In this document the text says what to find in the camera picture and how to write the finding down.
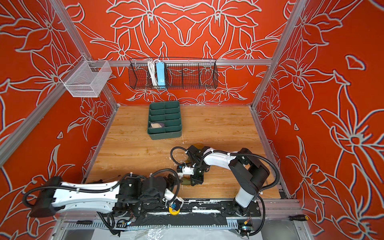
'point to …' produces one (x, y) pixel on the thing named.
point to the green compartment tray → (164, 121)
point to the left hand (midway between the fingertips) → (180, 184)
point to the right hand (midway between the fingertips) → (191, 181)
